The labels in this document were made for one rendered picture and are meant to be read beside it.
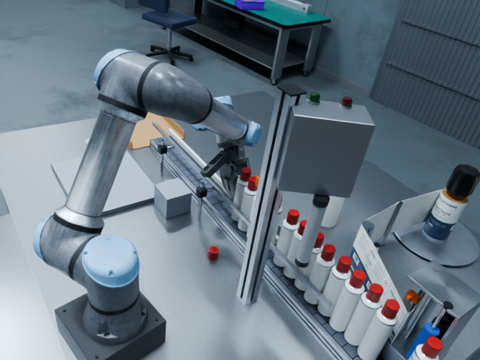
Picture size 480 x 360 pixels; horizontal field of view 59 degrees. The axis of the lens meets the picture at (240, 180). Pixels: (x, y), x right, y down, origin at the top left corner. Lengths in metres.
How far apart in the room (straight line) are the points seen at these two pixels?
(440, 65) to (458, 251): 3.28
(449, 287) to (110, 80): 0.90
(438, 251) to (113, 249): 1.11
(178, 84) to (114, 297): 0.48
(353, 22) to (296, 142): 4.40
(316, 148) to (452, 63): 3.89
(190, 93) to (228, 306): 0.64
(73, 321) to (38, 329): 0.14
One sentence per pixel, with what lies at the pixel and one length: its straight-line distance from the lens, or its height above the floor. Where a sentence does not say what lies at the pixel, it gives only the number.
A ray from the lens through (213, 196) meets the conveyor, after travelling 1.57.
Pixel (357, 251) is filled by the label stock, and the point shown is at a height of 0.98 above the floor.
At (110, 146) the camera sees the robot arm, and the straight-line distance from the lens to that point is 1.00.
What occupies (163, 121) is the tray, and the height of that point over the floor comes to 0.83.
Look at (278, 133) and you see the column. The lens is 0.93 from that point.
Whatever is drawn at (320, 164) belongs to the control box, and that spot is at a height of 1.37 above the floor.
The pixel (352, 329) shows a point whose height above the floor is 0.94.
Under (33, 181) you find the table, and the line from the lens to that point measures 1.75.
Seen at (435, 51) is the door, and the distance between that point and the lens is 4.78.
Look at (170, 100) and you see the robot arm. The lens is 0.93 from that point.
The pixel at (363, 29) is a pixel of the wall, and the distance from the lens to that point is 5.18.
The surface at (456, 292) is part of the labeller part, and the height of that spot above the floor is 1.14.
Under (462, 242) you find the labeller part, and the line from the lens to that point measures 1.73.
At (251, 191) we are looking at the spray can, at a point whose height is 1.05.
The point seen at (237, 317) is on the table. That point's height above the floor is 0.83.
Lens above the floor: 1.84
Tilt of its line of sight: 35 degrees down
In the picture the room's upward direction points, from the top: 9 degrees clockwise
